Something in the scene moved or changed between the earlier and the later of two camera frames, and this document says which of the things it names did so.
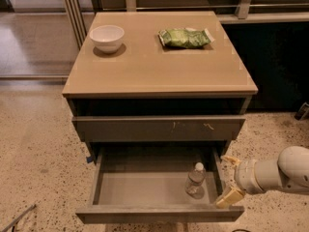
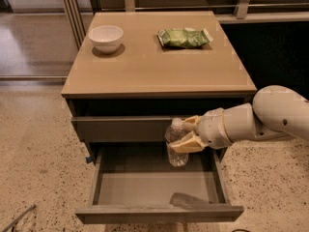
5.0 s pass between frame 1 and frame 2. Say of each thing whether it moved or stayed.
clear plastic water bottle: moved
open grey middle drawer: stayed
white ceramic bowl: stayed
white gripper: moved
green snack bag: stayed
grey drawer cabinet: stayed
